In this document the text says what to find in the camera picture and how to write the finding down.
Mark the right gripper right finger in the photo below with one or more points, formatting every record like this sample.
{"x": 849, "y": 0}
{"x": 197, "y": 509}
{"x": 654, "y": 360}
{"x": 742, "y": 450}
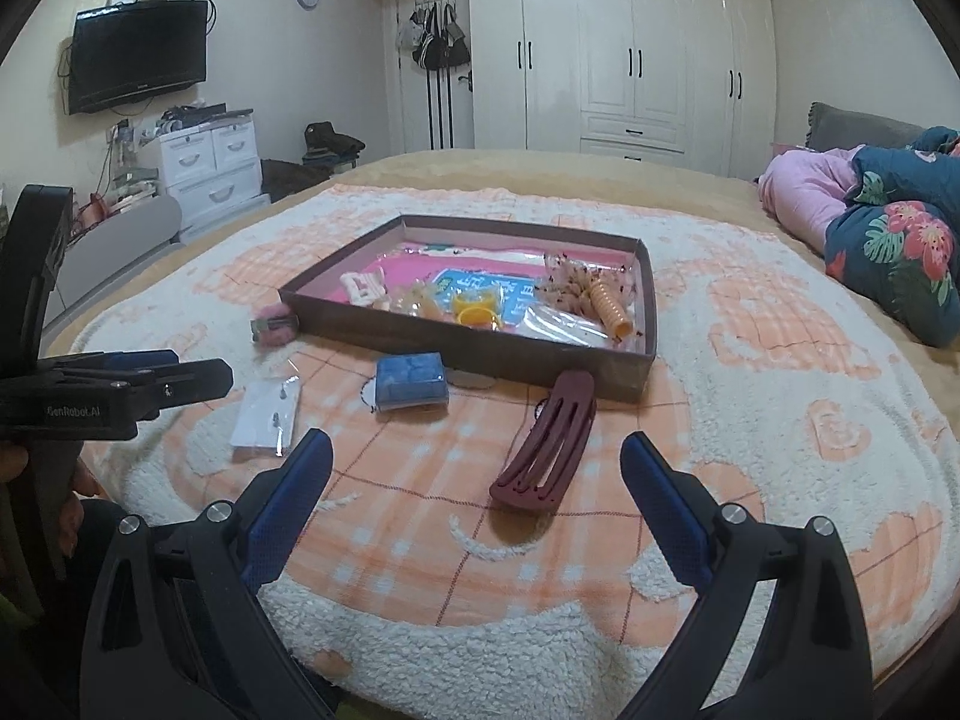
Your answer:
{"x": 812, "y": 658}

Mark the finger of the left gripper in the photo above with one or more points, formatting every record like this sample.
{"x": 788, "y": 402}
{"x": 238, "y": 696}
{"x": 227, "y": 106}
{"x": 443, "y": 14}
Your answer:
{"x": 190, "y": 382}
{"x": 109, "y": 363}

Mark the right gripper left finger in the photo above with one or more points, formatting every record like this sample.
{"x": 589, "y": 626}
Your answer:
{"x": 175, "y": 629}

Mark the white earring card packet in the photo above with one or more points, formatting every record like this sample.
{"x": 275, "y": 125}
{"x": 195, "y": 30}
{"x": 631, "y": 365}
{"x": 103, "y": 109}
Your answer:
{"x": 267, "y": 415}

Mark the cream white claw clip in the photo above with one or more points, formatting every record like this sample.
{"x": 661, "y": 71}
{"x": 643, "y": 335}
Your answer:
{"x": 364, "y": 288}

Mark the blue rectangular box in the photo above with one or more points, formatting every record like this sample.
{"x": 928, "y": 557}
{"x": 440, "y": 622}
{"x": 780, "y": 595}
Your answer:
{"x": 410, "y": 381}

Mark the clear pearl flower clip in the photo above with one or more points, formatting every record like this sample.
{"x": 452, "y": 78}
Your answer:
{"x": 418, "y": 299}

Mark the maroon hair claw clip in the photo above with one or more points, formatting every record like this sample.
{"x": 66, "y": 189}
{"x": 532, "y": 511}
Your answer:
{"x": 538, "y": 476}

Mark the beige dotted ribbon bow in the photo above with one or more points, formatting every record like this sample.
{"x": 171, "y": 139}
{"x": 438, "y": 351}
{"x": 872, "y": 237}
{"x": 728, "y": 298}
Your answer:
{"x": 567, "y": 282}

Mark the person's left hand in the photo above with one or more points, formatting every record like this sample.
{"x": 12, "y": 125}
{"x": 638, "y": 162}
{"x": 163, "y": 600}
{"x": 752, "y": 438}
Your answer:
{"x": 13, "y": 461}

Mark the white drawer cabinet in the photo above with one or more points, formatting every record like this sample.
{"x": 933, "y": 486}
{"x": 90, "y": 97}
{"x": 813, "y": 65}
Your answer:
{"x": 212, "y": 171}

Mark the dark clothes pile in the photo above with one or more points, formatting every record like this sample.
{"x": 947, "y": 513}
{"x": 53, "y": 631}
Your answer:
{"x": 327, "y": 152}

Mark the white orange plush blanket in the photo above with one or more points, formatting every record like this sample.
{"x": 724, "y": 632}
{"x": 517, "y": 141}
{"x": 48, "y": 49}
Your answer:
{"x": 509, "y": 388}

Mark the brown shallow cardboard tray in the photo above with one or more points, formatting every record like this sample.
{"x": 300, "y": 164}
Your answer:
{"x": 617, "y": 349}

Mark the hanging bags on door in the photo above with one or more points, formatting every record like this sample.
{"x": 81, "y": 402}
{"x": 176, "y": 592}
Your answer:
{"x": 433, "y": 37}

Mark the floral navy quilt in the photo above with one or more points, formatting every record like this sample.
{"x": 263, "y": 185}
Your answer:
{"x": 897, "y": 241}

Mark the pink pillow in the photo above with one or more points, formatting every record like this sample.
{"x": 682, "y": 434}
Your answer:
{"x": 804, "y": 191}

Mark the tan bed sheet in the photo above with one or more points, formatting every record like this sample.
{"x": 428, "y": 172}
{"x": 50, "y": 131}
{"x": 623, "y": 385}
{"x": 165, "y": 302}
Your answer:
{"x": 557, "y": 180}

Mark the grey headboard cushion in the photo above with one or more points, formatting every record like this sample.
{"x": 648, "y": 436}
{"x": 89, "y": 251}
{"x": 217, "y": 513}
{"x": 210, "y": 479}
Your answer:
{"x": 831, "y": 127}

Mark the white built-in wardrobe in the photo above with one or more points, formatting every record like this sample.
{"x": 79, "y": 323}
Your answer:
{"x": 690, "y": 83}

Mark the black wall television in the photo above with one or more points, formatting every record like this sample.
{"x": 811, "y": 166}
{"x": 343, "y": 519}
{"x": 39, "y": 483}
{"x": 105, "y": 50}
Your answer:
{"x": 122, "y": 54}

